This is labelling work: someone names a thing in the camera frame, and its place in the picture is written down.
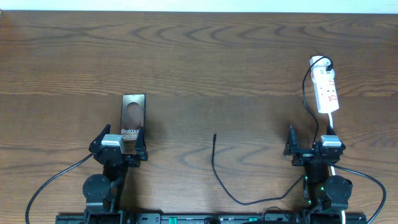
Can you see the white power strip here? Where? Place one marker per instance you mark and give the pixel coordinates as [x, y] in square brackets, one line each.
[325, 90]

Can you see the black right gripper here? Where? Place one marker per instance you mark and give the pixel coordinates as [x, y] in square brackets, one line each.
[292, 148]

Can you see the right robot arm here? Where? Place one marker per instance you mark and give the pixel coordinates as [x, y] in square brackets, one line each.
[327, 194]

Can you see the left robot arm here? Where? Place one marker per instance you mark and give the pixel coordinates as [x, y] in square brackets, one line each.
[103, 191]

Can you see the white USB wall charger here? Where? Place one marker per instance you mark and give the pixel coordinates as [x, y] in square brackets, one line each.
[321, 61]

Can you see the Galaxy S25 Ultra smartphone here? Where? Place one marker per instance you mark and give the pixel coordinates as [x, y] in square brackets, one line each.
[133, 112]

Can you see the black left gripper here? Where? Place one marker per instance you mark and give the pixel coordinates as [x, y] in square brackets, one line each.
[140, 147]

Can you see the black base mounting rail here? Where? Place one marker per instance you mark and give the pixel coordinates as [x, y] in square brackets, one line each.
[156, 218]

